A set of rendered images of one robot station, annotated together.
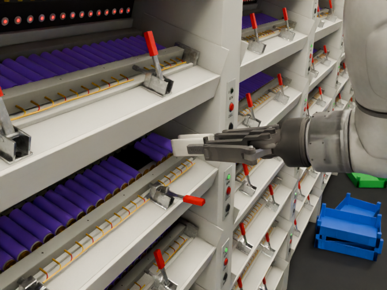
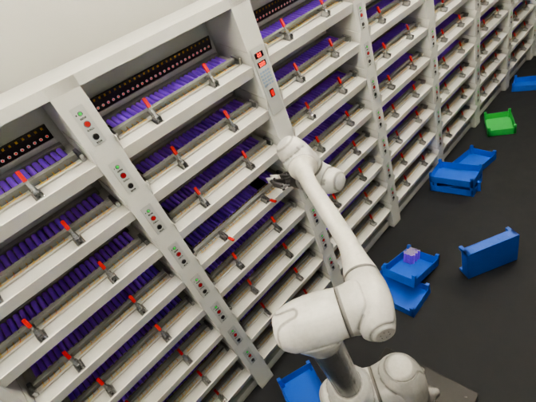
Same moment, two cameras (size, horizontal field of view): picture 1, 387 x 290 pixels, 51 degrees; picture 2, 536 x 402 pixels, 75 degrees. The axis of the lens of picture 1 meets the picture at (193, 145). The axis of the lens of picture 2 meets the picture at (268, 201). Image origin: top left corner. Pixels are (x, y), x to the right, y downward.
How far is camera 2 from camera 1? 1.04 m
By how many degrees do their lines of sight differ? 30
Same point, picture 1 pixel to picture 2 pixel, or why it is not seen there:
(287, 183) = (379, 161)
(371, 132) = not seen: hidden behind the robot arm
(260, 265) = (361, 210)
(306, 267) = (419, 204)
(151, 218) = (260, 207)
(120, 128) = (236, 187)
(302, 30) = (362, 76)
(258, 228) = (350, 192)
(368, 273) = (463, 206)
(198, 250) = (296, 212)
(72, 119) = (221, 190)
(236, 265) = not seen: hidden behind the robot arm
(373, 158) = not seen: hidden behind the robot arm
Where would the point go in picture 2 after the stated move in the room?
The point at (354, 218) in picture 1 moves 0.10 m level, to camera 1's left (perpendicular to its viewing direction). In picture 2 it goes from (463, 167) to (448, 169)
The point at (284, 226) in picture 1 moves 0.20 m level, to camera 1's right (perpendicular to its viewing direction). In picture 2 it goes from (384, 185) to (416, 182)
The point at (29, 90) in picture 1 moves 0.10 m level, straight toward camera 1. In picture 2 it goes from (208, 184) to (206, 198)
